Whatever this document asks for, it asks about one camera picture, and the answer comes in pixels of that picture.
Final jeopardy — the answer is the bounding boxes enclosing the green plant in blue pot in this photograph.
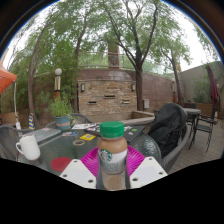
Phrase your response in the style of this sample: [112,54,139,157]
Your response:
[46,96,75,131]

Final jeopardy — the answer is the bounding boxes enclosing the flat round red coaster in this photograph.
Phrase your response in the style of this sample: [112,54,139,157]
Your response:
[50,156,73,173]

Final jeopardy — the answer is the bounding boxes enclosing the black metal patio chair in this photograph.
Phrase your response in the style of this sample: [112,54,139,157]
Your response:
[191,106,218,153]

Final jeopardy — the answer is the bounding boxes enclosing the small colourful sticker card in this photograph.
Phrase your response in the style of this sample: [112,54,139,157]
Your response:
[61,131,79,138]

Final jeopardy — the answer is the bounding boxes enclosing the orange canopy tent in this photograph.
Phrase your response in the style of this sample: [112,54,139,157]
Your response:
[0,61,22,130]

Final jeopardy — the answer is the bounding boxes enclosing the black jacket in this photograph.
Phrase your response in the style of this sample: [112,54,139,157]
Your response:
[147,102,189,158]

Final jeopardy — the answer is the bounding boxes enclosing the round dark patio table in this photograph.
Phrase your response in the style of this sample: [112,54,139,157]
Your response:
[181,107,203,151]

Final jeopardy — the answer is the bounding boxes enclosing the green-capped coffee drink bottle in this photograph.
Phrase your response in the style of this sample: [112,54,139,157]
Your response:
[96,121,130,192]

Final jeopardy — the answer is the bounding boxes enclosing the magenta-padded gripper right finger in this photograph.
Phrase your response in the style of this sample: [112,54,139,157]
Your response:
[125,145,168,190]

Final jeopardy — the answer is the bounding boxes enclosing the white ceramic mug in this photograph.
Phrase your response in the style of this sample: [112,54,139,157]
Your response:
[15,134,41,162]

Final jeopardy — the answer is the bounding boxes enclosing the leaning pale-trunked tree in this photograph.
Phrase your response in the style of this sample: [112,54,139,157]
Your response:
[19,6,101,129]

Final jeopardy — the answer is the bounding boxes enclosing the yellow square card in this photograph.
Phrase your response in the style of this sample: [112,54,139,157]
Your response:
[79,133,97,141]

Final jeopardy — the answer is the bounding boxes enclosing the white printed paper sheet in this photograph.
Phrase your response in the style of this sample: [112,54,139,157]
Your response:
[71,123,98,130]

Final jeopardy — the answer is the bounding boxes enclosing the grey laptop with stickers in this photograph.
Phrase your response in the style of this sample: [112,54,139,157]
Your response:
[23,127,63,144]

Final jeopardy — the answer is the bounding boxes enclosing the tape ring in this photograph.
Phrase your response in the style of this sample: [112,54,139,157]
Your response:
[72,139,86,147]

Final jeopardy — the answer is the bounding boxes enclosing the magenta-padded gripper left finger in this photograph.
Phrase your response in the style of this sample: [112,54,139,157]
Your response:
[59,146,101,190]

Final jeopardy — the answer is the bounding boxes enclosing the blue yellow striped cone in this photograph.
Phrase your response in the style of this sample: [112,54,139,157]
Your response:
[27,112,36,130]

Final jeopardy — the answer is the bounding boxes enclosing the globe-topped lamp post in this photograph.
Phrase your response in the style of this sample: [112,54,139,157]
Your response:
[53,67,63,101]

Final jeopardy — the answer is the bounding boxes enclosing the dark-trunked tree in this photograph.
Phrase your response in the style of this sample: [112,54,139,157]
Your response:
[99,0,194,112]

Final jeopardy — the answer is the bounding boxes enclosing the closed maroon patio umbrella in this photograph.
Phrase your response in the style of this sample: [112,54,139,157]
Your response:
[205,63,220,118]

